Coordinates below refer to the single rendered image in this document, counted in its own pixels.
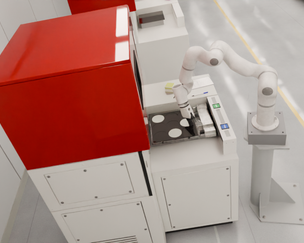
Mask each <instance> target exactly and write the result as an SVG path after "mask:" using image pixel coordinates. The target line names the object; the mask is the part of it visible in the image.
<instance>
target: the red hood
mask: <svg viewBox="0 0 304 243"><path fill-rule="evenodd" d="M0 124H1V126H2V128H3V129H4V131H5V133H6V135H7V136H8V138H9V140H10V142H11V143H12V145H13V147H14V149H15V150H16V152H17V154H18V156H19V157H20V159H21V161H22V162H23V164H24V166H25V168H26V169H27V170H32V169H38V168H44V167H49V166H55V165H61V164H66V163H72V162H80V161H86V160H91V159H97V158H103V157H109V156H115V155H120V154H126V153H132V152H138V151H144V150H150V138H149V128H148V119H147V110H146V100H145V90H144V81H143V75H142V71H141V66H140V61H139V56H138V49H137V44H136V39H135V34H134V30H133V25H132V21H131V17H130V12H129V7H128V5H121V6H116V7H111V8H106V9H101V10H95V11H90V12H85V13H78V14H73V15H68V16H63V17H57V18H52V19H47V20H42V21H37V22H31V23H26V24H21V25H20V26H19V27H18V29H17V30H16V32H15V33H14V35H13V36H12V38H11V39H10V41H9V42H8V44H7V45H6V47H5V48H4V50H3V51H2V53H1V54H0Z"/></svg>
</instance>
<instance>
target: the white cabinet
mask: <svg viewBox="0 0 304 243"><path fill-rule="evenodd" d="M238 171H239V159H237V160H231V161H225V162H217V163H211V164H205V165H200V166H194V167H188V168H182V169H176V170H170V171H164V172H158V173H152V179H153V183H154V187H155V192H156V196H157V200H158V204H159V208H160V212H161V216H162V221H163V225H164V229H165V232H166V233H172V232H178V231H184V230H193V229H199V228H205V227H211V226H217V225H223V224H230V223H233V221H237V220H238Z"/></svg>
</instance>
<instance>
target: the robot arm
mask: <svg viewBox="0 0 304 243"><path fill-rule="evenodd" d="M197 61H200V62H202V63H204V64H205V65H207V66H211V67H214V66H218V65H219V64H221V62H222V61H224V62H225V63H226V64H227V66H228V67H229V68H230V69H231V70H233V71H234V72H236V73H238V74H240V75H243V76H246V77H256V78H257V79H258V80H259V81H258V100H257V114H256V115H255V116H254V117H253V118H252V120H251V123H252V125H253V127H255V128H256V129H258V130H261V131H271V130H274V129H276V128H277V127H278V125H279V120H278V118H277V117H276V116H275V106H276V96H277V86H278V74H277V71H276V70H275V69H274V68H272V67H270V66H266V65H260V64H255V63H252V62H250V61H248V60H246V59H244V58H242V57H240V56H239V55H238V54H237V53H236V52H235V51H234V50H233V49H232V48H231V47H230V46H229V45H228V44H227V43H225V42H223V41H221V40H217V41H215V42H213V43H212V45H211V47H210V49H209V51H206V50H205V49H204V48H202V47H200V46H193V47H190V48H189V49H187V51H186V53H185V56H184V60H183V63H182V67H181V70H180V75H179V81H180V83H182V84H183V85H182V84H178V85H175V86H174V87H172V91H173V93H174V96H175V99H176V101H177V104H178V106H179V108H180V111H181V114H182V116H183V117H184V118H185V119H186V120H187V121H188V124H189V126H192V125H193V121H192V120H193V119H194V118H193V116H194V113H193V110H192V108H191V106H190V105H189V101H188V98H187V95H188V94H189V93H190V92H191V90H192V88H193V80H192V75H193V72H194V69H195V65H196V62H197Z"/></svg>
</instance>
